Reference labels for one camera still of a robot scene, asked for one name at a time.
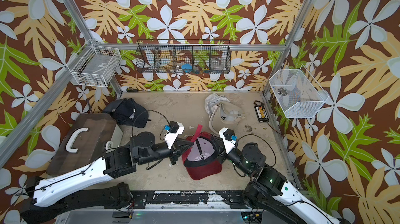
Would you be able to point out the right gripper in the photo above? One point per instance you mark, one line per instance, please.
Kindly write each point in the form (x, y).
(222, 152)

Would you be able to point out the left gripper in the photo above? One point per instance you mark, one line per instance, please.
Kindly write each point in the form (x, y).
(175, 150)

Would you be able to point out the maroon baseball cap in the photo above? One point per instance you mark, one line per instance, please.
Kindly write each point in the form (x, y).
(201, 160)

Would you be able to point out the black baseball cap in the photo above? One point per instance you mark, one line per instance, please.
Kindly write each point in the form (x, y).
(127, 112)

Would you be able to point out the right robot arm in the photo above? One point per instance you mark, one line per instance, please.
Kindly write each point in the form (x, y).
(270, 190)

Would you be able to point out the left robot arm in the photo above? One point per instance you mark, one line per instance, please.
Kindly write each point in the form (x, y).
(52, 197)

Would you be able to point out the beige baseball cap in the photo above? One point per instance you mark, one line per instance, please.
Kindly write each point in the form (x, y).
(225, 115)

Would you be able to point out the white baseball cap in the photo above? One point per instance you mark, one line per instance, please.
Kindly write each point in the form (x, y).
(213, 100)

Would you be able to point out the black orange device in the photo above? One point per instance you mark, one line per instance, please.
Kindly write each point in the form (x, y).
(261, 113)

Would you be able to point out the blue object in basket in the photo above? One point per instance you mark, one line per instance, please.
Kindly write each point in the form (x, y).
(186, 67)

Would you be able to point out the small dark object in basket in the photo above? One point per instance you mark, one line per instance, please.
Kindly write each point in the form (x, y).
(282, 92)

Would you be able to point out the brown lidded storage box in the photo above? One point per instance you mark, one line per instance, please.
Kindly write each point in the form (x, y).
(90, 137)

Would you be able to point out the white mesh basket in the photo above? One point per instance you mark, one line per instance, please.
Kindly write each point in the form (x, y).
(305, 95)

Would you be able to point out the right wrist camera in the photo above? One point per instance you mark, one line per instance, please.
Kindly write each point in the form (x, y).
(229, 139)

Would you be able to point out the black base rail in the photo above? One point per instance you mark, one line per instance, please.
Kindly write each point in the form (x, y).
(219, 199)

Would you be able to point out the black wire basket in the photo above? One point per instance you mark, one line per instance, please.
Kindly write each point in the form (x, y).
(204, 55)

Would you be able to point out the white wire basket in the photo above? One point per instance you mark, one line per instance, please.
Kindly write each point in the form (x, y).
(94, 64)

